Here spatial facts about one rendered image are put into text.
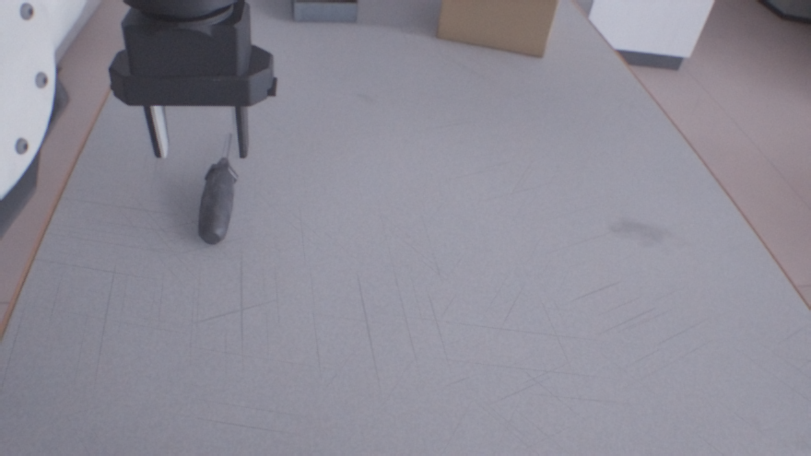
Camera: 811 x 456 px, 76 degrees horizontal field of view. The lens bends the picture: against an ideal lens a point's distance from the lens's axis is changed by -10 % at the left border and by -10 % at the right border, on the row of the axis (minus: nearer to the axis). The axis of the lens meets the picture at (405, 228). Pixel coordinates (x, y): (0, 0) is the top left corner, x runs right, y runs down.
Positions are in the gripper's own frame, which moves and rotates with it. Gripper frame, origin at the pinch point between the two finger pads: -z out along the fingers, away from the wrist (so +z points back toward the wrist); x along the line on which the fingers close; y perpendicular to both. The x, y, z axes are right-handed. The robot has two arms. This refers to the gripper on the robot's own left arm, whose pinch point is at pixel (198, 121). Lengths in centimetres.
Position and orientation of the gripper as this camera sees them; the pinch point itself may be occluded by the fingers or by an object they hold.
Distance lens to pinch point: 48.4
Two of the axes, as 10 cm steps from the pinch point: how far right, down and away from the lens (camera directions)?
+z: 1.2, -7.2, -6.8
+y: -1.3, -7.0, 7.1
